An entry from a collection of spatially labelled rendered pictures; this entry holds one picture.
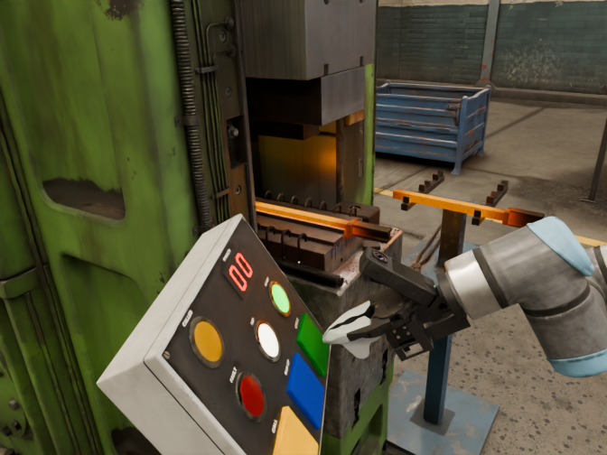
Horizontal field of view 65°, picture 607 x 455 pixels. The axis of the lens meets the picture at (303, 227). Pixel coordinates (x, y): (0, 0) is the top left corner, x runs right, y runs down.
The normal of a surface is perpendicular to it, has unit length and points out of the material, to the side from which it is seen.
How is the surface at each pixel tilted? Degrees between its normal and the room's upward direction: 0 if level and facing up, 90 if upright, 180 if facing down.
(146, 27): 90
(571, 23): 91
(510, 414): 0
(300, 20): 90
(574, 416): 0
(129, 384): 90
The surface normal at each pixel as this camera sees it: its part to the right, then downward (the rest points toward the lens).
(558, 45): -0.66, 0.30
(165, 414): -0.11, 0.42
